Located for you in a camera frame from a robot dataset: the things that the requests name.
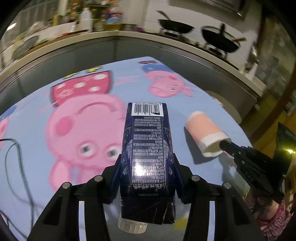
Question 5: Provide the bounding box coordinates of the pink white cup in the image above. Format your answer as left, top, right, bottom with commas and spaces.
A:
185, 111, 231, 158

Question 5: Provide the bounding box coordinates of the dark blue milk carton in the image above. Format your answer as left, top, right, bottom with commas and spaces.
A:
120, 102, 176, 225

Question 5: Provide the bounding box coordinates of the round steel trash bin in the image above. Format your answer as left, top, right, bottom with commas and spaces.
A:
206, 90, 242, 124

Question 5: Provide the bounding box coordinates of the kitchen counter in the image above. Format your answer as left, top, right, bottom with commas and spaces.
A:
1, 31, 266, 116

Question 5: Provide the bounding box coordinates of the cartoon pig tablecloth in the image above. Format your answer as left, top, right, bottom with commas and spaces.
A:
1, 57, 250, 240

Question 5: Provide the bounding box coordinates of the black pan with lid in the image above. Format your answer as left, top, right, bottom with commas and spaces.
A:
201, 23, 247, 54

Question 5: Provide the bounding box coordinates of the black wok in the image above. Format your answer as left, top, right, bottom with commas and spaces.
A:
157, 10, 194, 35

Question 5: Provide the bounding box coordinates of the steel range hood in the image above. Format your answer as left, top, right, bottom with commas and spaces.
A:
169, 0, 250, 19

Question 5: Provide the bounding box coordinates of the white plastic bottle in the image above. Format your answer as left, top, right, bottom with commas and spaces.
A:
79, 8, 93, 32

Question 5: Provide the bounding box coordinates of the black cable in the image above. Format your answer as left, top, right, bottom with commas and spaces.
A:
0, 138, 40, 232

